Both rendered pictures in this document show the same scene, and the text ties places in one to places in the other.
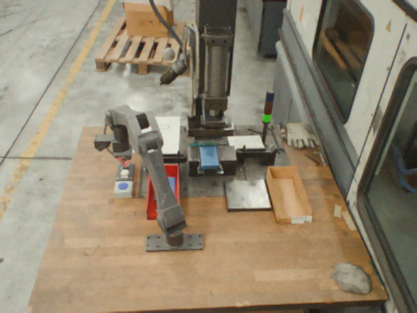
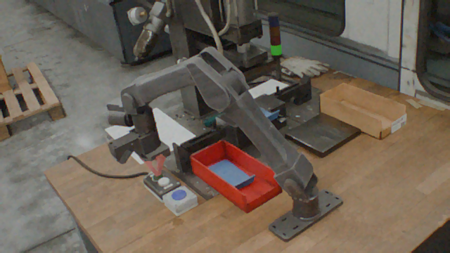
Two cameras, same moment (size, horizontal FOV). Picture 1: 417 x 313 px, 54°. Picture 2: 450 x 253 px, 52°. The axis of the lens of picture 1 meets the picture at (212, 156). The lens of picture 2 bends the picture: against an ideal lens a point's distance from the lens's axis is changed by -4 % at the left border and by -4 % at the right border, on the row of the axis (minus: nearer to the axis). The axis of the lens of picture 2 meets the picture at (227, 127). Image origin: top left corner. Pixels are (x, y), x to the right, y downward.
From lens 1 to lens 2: 0.76 m
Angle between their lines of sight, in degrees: 23
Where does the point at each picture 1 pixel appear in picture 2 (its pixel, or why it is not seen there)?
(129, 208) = (209, 214)
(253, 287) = (432, 200)
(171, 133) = (166, 125)
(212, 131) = (253, 71)
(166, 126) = not seen: hidden behind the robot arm
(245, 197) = (325, 134)
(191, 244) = (328, 203)
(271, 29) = (131, 31)
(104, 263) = not seen: outside the picture
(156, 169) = (257, 117)
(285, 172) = (336, 95)
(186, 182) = not seen: hidden behind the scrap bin
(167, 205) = (292, 159)
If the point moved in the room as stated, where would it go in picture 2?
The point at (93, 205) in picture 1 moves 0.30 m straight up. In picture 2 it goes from (159, 237) to (130, 133)
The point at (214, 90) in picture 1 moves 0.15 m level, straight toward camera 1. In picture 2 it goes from (245, 12) to (277, 24)
